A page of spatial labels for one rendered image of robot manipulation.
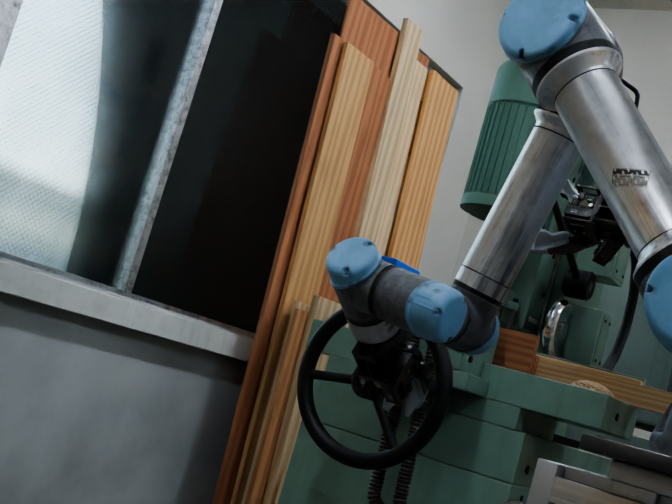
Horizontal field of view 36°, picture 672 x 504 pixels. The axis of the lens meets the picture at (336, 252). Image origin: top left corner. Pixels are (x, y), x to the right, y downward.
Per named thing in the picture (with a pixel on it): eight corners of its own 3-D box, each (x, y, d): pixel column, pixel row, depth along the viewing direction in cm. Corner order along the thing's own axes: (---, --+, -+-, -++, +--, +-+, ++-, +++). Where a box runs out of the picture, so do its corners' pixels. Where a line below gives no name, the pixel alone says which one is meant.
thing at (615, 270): (572, 270, 217) (590, 202, 219) (585, 280, 225) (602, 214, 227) (612, 278, 213) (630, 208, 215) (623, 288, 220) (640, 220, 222)
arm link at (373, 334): (359, 282, 151) (408, 293, 147) (368, 303, 154) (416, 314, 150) (335, 320, 147) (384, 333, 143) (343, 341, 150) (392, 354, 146)
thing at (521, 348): (404, 344, 202) (414, 307, 203) (407, 345, 204) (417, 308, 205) (527, 375, 189) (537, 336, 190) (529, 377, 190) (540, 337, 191)
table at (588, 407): (277, 339, 197) (286, 308, 198) (353, 364, 223) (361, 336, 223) (586, 424, 165) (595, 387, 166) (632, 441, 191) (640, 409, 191)
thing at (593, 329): (546, 357, 213) (561, 301, 215) (557, 362, 219) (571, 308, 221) (591, 368, 208) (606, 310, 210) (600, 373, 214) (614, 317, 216)
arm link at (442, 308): (488, 302, 140) (423, 277, 147) (449, 283, 131) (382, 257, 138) (466, 357, 140) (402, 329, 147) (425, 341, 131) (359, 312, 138)
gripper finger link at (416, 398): (402, 430, 163) (387, 394, 157) (419, 400, 166) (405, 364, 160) (420, 435, 161) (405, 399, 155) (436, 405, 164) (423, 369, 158)
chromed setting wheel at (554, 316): (533, 352, 206) (549, 291, 208) (552, 361, 217) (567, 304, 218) (547, 355, 205) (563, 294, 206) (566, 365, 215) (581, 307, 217)
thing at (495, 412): (323, 374, 201) (329, 354, 202) (372, 389, 219) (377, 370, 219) (515, 430, 180) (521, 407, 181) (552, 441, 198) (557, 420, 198)
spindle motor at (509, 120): (445, 200, 206) (486, 53, 210) (477, 224, 221) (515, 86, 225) (528, 214, 197) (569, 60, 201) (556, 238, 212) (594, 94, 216)
